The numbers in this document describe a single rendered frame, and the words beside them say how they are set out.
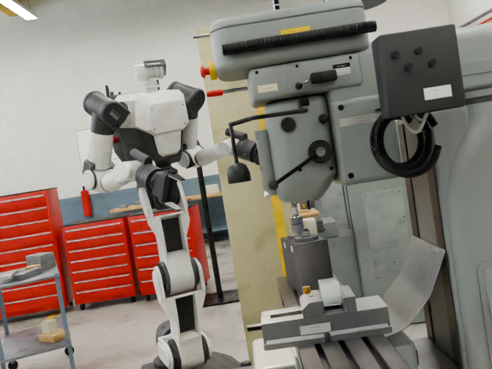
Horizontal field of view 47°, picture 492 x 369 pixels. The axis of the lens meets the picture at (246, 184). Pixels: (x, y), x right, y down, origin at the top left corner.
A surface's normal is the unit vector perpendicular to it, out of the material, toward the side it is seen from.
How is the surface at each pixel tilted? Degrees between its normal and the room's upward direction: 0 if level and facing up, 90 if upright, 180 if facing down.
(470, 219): 89
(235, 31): 90
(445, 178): 90
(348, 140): 90
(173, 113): 100
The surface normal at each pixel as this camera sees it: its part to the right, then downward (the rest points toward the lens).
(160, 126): 0.75, 0.08
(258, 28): 0.01, 0.05
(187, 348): 0.40, 0.06
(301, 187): 0.08, 0.51
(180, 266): 0.35, -0.22
